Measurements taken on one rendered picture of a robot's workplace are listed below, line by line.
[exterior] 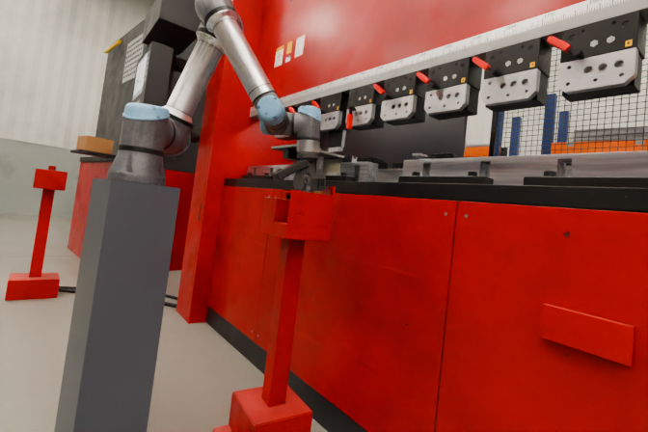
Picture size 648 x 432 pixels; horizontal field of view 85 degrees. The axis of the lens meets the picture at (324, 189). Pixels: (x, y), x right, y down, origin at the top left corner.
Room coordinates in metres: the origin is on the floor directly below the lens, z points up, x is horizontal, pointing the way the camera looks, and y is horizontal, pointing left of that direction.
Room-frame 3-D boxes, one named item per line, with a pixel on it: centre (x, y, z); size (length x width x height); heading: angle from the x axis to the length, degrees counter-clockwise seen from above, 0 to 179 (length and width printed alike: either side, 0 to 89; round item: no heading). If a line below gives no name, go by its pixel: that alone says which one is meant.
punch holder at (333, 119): (1.63, -0.01, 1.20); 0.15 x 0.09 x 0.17; 38
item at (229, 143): (2.48, 0.44, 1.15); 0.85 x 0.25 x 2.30; 128
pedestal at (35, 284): (2.30, 1.76, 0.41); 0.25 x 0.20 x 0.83; 128
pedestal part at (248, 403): (1.19, 0.11, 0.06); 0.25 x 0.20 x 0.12; 122
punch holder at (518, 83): (1.00, -0.51, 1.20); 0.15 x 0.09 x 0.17; 38
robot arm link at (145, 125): (1.03, 0.54, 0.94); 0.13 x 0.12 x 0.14; 179
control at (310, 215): (1.20, 0.08, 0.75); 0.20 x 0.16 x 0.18; 32
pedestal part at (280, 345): (1.20, 0.08, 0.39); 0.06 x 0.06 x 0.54; 32
